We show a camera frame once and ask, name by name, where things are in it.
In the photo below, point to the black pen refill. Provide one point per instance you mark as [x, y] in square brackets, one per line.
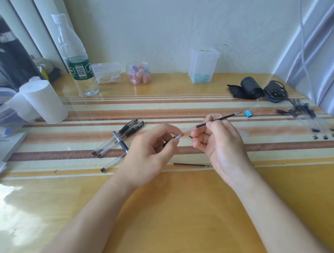
[221, 119]
[191, 164]

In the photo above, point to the stack of white paper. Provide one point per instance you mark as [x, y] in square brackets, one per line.
[10, 146]

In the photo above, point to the large black object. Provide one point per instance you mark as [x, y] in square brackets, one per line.
[15, 52]

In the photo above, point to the clear gel pen black grip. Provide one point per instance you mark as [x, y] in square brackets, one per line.
[122, 131]
[120, 142]
[130, 132]

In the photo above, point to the clear plastic water bottle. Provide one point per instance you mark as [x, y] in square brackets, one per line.
[77, 60]

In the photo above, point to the person's right hand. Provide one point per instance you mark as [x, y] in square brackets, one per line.
[227, 153]

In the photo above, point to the pale curtain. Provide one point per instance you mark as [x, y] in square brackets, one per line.
[310, 52]

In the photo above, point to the person's right forearm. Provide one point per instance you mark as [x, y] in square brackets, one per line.
[274, 216]

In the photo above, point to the white paper roll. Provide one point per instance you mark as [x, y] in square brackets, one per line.
[45, 101]

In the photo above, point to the clear pen barrel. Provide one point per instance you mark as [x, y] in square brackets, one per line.
[112, 163]
[243, 133]

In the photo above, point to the striped table mat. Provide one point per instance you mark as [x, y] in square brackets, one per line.
[78, 114]

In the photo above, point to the pile of clear pens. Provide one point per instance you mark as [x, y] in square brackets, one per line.
[308, 112]

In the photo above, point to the clear plastic lidded container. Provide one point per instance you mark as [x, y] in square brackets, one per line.
[10, 114]

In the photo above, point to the person's left hand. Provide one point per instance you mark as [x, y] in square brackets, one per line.
[141, 159]

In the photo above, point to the person's left thumb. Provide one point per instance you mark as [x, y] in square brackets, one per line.
[168, 128]

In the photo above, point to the round jar of colourful erasers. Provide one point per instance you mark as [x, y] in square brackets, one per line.
[138, 73]

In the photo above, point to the person's right thumb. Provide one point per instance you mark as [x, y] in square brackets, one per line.
[202, 146]

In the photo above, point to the pen tip section black grip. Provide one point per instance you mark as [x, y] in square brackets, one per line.
[172, 139]

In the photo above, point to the black tape roll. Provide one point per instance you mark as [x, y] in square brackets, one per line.
[251, 87]

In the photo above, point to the person's left forearm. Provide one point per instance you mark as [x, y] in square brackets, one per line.
[88, 219]

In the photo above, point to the tall clear lidded box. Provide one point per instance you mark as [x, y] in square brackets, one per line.
[203, 66]

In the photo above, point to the blue binder clip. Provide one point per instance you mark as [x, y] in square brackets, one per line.
[248, 112]

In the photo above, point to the clear box of cotton swabs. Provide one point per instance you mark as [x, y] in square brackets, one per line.
[107, 73]

